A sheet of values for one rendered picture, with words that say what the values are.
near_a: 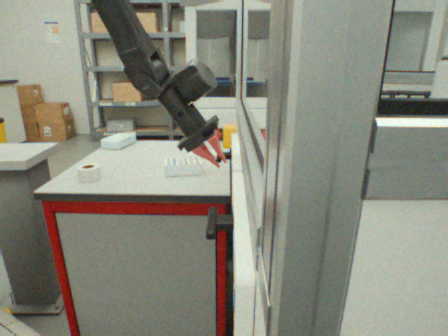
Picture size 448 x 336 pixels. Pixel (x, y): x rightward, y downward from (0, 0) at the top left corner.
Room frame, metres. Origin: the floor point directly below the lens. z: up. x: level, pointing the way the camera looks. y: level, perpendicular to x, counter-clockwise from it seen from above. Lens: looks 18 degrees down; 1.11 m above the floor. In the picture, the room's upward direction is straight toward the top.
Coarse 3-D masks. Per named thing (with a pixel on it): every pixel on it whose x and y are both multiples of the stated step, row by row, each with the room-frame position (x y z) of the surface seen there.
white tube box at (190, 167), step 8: (168, 160) 0.98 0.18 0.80; (176, 160) 0.98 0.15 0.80; (192, 160) 0.98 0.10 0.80; (200, 160) 0.98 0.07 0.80; (168, 168) 0.92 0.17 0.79; (176, 168) 0.92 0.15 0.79; (184, 168) 0.93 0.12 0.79; (192, 168) 0.93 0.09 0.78; (200, 168) 0.94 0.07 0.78; (168, 176) 0.92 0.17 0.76
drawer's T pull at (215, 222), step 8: (216, 208) 0.40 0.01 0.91; (208, 216) 0.37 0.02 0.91; (216, 216) 0.37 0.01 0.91; (224, 216) 0.37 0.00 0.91; (232, 216) 0.37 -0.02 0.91; (208, 224) 0.35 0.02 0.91; (216, 224) 0.35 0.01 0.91; (224, 224) 0.35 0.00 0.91; (232, 224) 0.35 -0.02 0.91; (208, 232) 0.33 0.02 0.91
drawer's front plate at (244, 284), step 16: (240, 176) 0.48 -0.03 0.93; (240, 192) 0.41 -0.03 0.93; (240, 208) 0.36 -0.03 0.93; (240, 224) 0.32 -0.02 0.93; (240, 240) 0.29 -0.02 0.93; (240, 256) 0.26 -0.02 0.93; (240, 272) 0.23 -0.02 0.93; (240, 288) 0.22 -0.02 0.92; (240, 304) 0.22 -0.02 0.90; (240, 320) 0.22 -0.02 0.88
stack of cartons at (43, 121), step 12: (24, 96) 4.42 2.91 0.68; (36, 96) 4.55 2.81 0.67; (24, 108) 4.43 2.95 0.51; (36, 108) 4.44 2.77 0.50; (48, 108) 4.45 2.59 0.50; (60, 108) 4.46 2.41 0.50; (24, 120) 4.43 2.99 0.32; (36, 120) 4.44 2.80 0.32; (48, 120) 4.45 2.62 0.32; (60, 120) 4.46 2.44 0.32; (72, 120) 4.73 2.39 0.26; (36, 132) 4.42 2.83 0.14; (48, 132) 4.45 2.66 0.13; (60, 132) 4.46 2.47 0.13; (72, 132) 4.70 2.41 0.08
